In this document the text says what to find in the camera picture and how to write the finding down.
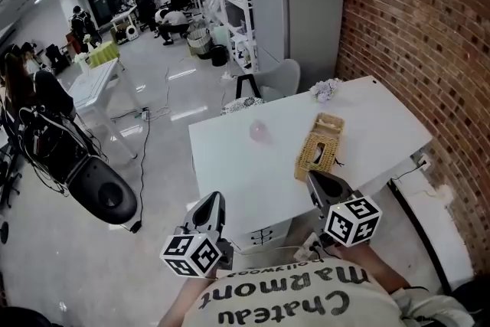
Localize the grey refrigerator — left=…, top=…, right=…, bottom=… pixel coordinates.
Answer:
left=247, top=0, right=346, bottom=93

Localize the white side table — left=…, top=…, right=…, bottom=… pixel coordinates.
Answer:
left=67, top=57, right=139, bottom=161

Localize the person's cream printed shirt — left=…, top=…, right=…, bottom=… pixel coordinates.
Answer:
left=190, top=257, right=476, bottom=327

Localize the crumpled lavender cloth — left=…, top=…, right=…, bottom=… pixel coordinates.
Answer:
left=308, top=77, right=343, bottom=105

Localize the grey shell chair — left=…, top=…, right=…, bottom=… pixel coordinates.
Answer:
left=253, top=57, right=302, bottom=103

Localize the green cloth table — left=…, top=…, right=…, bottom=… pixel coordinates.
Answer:
left=88, top=40, right=121, bottom=69

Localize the person's left forearm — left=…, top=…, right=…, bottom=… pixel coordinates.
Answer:
left=155, top=271, right=227, bottom=327

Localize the black backpack rig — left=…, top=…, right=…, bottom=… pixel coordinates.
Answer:
left=18, top=105, right=109, bottom=197

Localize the white flower vase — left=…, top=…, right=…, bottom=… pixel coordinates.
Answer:
left=73, top=51, right=92, bottom=74

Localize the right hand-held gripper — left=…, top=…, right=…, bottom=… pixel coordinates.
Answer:
left=305, top=169, right=384, bottom=249

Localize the black floor cable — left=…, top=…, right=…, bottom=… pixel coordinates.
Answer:
left=122, top=67, right=172, bottom=231

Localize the person's right forearm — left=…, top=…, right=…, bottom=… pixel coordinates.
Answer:
left=335, top=244, right=411, bottom=295

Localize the black round bin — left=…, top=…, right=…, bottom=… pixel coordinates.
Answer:
left=210, top=44, right=229, bottom=68

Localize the woven laundry basket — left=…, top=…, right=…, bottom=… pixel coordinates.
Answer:
left=186, top=28, right=213, bottom=59

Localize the black oval device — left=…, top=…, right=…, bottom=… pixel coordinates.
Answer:
left=65, top=155, right=139, bottom=226

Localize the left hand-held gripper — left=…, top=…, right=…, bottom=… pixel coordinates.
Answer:
left=159, top=191, right=235, bottom=279

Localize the white drawer unit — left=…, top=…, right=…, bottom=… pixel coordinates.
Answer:
left=236, top=218, right=296, bottom=254

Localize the wicker tissue box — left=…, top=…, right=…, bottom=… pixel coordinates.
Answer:
left=293, top=111, right=346, bottom=181

